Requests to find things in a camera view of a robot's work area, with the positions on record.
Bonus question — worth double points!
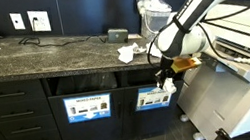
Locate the clear plastic bucket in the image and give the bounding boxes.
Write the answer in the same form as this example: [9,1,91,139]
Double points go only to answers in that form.
[137,3,176,43]

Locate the small tight white paper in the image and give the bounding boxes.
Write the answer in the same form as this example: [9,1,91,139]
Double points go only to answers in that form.
[160,75,179,95]

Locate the large white wall outlet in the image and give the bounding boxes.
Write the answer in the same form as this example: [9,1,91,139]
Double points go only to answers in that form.
[27,7,53,35]

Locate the down arrow mixed paper label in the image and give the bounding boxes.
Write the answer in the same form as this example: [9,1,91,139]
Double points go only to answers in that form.
[62,91,115,126]

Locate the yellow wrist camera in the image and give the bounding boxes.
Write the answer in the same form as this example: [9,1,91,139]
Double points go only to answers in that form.
[169,54,204,75]

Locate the small beige flat pad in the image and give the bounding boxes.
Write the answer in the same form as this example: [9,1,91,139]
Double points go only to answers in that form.
[128,32,143,42]

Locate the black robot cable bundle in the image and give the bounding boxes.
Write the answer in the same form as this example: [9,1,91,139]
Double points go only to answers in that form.
[194,0,250,75]

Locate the black cabinet door handle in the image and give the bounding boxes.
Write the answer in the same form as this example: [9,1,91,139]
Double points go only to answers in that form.
[126,100,135,116]
[116,101,124,119]

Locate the small white wall plate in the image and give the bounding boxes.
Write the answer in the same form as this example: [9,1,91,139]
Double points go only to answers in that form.
[9,10,26,32]

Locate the large white office printer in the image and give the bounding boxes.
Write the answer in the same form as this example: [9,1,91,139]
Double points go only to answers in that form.
[162,0,250,140]

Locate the black floor stand part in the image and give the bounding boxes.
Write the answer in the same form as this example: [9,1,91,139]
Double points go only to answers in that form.
[207,126,235,140]

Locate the black cabinet with stone counter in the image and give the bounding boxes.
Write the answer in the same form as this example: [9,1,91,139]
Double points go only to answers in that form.
[0,2,199,140]

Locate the large crumpled white paper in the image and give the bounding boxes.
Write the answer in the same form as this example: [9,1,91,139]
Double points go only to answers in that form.
[115,41,149,66]

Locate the up arrow mixed paper label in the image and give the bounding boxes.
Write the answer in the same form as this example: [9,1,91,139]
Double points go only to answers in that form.
[132,83,175,113]

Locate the small grey box device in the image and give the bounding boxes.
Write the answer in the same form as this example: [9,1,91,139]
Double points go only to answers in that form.
[106,26,131,46]

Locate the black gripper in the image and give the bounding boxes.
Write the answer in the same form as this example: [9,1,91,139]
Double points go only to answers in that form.
[151,53,182,85]

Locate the white printer foot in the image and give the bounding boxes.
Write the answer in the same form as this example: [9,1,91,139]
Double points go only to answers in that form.
[179,113,190,124]

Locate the black power cable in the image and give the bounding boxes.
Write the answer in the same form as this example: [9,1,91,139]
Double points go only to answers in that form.
[14,6,109,58]

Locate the black bin liner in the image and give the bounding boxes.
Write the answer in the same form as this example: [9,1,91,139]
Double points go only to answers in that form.
[53,69,119,99]

